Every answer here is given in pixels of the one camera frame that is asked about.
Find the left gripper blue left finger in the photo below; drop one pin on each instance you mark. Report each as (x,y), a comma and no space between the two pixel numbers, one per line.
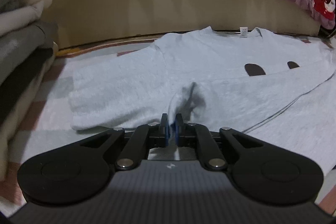
(159,133)

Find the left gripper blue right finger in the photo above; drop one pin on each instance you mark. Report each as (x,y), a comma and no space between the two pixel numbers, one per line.
(185,135)

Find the light grey cat-face t-shirt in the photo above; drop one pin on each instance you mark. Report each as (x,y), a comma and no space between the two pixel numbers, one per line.
(272,87)

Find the checkered pastel floor rug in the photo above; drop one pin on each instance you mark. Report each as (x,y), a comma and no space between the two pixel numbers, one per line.
(47,122)

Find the beige bed base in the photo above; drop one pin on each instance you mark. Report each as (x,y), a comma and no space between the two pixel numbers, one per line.
(88,21)

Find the black folded garment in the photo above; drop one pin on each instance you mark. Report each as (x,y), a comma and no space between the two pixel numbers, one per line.
(19,79)

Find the off-white bottom folded garment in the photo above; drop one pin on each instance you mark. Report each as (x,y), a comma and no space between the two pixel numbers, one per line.
(18,112)

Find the grey fleece folded garment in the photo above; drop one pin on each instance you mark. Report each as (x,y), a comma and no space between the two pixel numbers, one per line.
(17,45)

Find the white folded garment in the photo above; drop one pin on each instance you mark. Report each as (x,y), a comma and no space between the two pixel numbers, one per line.
(19,18)

